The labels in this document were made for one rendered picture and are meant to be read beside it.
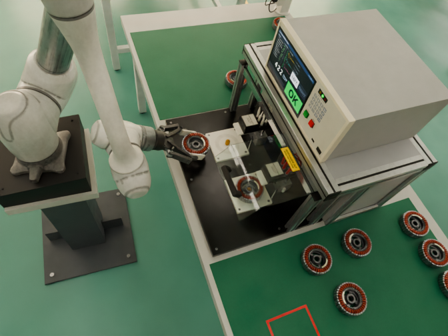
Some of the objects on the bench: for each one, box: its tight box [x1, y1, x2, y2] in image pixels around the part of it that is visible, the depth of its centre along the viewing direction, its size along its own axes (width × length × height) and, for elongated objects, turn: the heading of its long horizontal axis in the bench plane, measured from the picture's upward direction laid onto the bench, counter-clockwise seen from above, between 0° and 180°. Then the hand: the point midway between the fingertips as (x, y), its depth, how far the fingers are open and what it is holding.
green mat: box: [209, 197, 448, 336], centre depth 121 cm, size 94×61×1 cm, turn 106°
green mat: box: [130, 16, 286, 121], centre depth 178 cm, size 94×61×1 cm, turn 106°
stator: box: [301, 244, 333, 276], centre depth 125 cm, size 11×11×4 cm
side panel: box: [323, 169, 429, 225], centre depth 126 cm, size 28×3×32 cm, turn 106°
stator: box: [225, 70, 247, 89], centre depth 168 cm, size 11×11×4 cm
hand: (195, 145), depth 135 cm, fingers closed on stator, 11 cm apart
